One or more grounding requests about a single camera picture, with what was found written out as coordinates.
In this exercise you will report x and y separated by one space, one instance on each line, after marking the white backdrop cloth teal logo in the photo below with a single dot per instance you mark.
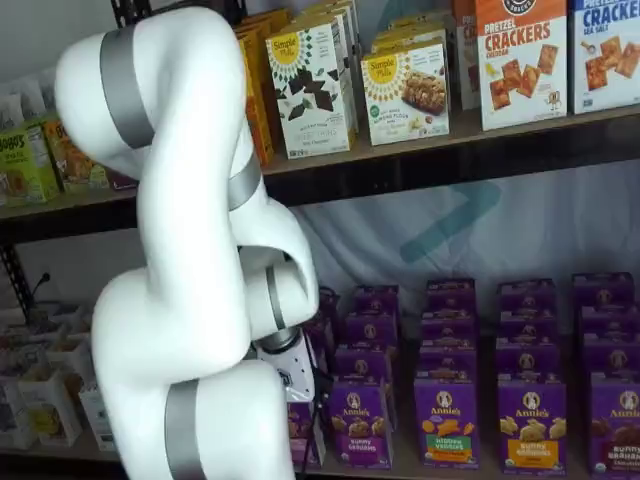
550 225

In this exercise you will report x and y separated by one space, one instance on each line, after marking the green Bobo's snack box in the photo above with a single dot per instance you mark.
25 165

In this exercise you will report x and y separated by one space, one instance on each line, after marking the purple box with brown patch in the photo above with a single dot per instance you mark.
617 425

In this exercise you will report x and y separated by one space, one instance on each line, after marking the white cartons lower left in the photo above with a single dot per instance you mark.
50 410

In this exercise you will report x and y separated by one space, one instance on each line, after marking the purple box with green patch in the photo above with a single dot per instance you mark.
446 425

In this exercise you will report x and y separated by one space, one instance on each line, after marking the orange pretzel crackers box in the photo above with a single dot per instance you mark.
467 50
522 70

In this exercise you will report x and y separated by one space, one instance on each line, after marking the white Simple Mills cracker box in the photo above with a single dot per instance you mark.
310 100
320 15

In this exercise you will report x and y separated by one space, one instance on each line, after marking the purple box with yellow patch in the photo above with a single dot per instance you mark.
532 425

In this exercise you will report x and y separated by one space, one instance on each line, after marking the white snack bag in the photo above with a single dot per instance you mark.
15 415

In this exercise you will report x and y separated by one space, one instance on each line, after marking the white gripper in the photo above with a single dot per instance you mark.
297 370

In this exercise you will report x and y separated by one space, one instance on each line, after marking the white snack box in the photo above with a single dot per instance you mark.
97 415

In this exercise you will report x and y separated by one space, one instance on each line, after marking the blue pretzel crackers box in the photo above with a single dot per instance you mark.
607 60

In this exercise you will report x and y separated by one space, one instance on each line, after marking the black power plug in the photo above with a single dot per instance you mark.
46 276

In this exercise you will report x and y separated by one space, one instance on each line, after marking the purple box with pink patch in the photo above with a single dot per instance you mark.
297 435

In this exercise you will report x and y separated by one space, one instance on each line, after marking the white snack pouch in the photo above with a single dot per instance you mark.
30 100
50 87
11 112

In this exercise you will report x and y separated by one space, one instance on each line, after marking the orange Revival snack box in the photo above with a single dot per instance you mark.
270 20
260 125

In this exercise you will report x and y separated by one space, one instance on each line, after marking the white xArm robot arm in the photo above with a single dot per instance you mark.
190 150

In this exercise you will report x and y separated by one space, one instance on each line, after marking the orange Bobo's snack box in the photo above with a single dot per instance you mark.
75 165

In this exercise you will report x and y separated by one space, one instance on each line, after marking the purple Annie's snack box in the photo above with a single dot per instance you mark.
527 360
322 332
527 295
602 290
530 325
447 327
322 365
331 302
610 322
372 327
447 360
377 299
450 294
362 362
612 355

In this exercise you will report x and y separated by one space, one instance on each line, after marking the purple box with violet patch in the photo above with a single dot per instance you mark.
360 425

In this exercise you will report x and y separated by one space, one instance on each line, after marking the yellow Simple Mills bar box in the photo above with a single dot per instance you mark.
405 95
410 35

